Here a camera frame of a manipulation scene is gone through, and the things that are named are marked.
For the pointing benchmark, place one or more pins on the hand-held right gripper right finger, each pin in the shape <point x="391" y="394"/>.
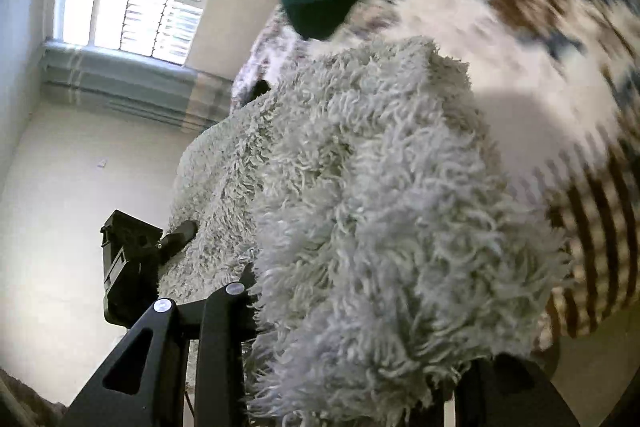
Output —
<point x="505" y="397"/>

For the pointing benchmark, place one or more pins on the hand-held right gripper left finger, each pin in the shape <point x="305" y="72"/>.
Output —
<point x="225" y="332"/>

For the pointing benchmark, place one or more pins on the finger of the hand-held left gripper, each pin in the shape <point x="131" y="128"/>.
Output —
<point x="177" y="237"/>

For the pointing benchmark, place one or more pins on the grey fluffy pants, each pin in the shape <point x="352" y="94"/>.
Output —
<point x="380" y="217"/>

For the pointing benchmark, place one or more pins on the green striped curtain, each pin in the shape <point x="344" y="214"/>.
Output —
<point x="140" y="87"/>

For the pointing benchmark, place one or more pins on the dark blue folded jeans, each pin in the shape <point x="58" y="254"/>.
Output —
<point x="260" y="88"/>

